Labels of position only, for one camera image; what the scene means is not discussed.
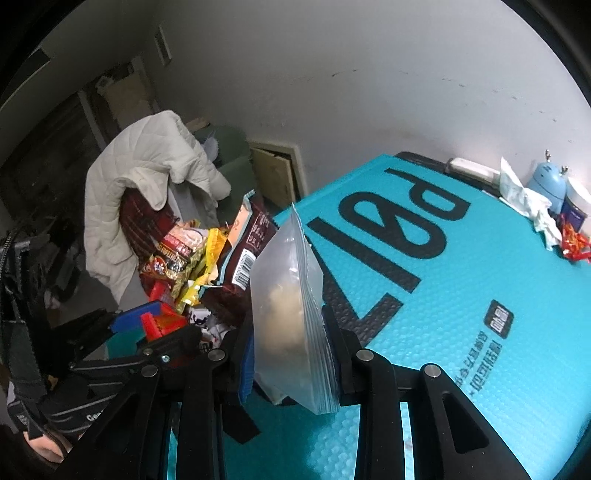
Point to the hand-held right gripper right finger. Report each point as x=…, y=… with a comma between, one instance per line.
x=344, y=369

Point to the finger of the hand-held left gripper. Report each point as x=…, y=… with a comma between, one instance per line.
x=134, y=318
x=171, y=344

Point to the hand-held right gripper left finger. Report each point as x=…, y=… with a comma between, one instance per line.
x=247, y=364

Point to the red plastic mesh basket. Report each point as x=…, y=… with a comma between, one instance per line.
x=154, y=325

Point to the white peanut snack packet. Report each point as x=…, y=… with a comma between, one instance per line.
x=205, y=323

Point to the long brown snack packet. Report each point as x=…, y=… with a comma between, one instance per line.
x=171, y=265

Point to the clear zip bag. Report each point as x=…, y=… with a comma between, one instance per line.
x=281, y=300

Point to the red cartoon snack packet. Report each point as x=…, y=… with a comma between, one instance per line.
x=182, y=239

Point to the yellow snack packet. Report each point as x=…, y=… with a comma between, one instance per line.
x=210, y=254

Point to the dark brown snack packet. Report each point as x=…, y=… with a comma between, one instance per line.
x=249, y=240

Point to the person's left hand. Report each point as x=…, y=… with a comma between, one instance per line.
x=46, y=445

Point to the red plaid cloth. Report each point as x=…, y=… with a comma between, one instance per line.
x=138, y=221

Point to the white quilted jacket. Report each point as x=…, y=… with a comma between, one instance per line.
x=138, y=184

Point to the teal printed bubble mat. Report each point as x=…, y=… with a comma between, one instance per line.
x=461, y=277

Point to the dark cabinet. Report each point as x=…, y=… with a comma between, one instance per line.
x=46, y=138

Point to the green chair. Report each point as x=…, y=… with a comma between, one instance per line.
x=231, y=157

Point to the wooden board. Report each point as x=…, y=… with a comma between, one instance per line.
x=272, y=175

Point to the beige cardboard sheet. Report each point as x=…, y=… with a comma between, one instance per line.
x=124, y=97

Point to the white flat adapter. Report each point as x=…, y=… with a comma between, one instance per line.
x=471, y=165

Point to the crumpled white tissue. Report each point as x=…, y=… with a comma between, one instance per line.
x=517, y=189
x=547, y=228

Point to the red candy bag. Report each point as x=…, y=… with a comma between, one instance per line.
x=575, y=242

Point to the blue deer humidifier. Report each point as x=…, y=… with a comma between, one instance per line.
x=547, y=184

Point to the dark jar with white lid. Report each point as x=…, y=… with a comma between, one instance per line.
x=579, y=203

